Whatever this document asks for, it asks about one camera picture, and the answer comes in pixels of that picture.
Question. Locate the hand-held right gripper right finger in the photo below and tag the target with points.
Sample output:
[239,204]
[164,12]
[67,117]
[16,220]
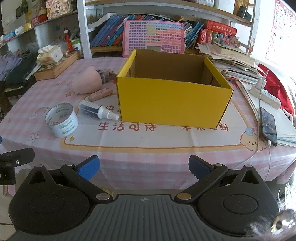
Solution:
[198,167]

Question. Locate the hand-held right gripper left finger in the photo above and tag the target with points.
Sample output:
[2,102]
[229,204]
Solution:
[90,167]

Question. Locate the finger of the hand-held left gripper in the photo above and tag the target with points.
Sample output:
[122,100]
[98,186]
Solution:
[20,155]

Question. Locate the white tape roll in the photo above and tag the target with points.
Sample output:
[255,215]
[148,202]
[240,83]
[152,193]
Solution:
[67,127]

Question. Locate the small dark spray bottle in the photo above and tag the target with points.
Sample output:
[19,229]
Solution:
[92,108]

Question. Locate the yellow cardboard box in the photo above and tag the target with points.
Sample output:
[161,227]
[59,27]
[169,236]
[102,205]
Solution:
[171,102]

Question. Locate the pink stubby tube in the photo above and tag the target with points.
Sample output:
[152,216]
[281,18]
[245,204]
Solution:
[101,93]

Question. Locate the small grey toy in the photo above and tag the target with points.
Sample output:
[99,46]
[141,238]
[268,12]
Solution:
[106,76]

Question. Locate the pink checked tablecloth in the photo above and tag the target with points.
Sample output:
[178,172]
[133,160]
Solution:
[143,141]

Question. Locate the black smartphone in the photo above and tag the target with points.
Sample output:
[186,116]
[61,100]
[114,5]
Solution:
[268,126]

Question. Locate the dark cloth pile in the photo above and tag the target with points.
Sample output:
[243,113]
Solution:
[16,67]

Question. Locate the wooden tray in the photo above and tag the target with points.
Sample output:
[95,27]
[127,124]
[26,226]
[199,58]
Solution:
[54,68]

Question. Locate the white power strip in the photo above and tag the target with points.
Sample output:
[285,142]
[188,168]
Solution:
[266,97]

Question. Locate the grey fluffy garment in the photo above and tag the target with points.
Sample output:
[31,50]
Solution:
[286,222]

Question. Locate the tissue pack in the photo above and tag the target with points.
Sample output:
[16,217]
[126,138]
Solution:
[49,54]

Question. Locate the white charger plug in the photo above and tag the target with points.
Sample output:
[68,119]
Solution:
[261,82]

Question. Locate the pile of papers and books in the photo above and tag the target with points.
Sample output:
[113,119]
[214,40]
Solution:
[233,67]

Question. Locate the red cloth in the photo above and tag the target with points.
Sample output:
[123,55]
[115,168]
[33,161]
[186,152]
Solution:
[275,85]

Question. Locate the thick pale book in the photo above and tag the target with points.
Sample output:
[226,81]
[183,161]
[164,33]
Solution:
[233,54]

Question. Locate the white side shelf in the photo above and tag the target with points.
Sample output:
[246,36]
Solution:
[41,34]

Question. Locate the green and white jar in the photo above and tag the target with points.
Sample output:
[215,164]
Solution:
[75,45]

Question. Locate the row of small colourful boxes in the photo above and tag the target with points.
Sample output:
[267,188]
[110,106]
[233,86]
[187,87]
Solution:
[16,32]

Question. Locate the red bottle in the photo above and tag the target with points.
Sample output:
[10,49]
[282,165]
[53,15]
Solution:
[68,41]

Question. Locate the colourful decorated box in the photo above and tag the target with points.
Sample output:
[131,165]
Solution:
[227,40]

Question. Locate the small red box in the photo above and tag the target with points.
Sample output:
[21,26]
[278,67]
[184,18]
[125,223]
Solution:
[204,36]

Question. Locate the white bookshelf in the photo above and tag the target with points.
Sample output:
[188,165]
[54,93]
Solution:
[83,27]

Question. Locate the pink keyboard learning board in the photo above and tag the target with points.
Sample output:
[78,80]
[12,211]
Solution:
[152,34]

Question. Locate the large red book box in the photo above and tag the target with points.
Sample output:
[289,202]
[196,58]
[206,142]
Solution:
[219,27]

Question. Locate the floral bag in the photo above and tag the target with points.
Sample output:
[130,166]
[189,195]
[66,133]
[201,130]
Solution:
[57,9]

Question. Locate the black box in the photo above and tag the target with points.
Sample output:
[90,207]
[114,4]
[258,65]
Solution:
[244,12]

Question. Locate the alphabet wall poster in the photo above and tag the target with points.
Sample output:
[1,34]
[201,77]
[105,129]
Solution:
[281,30]

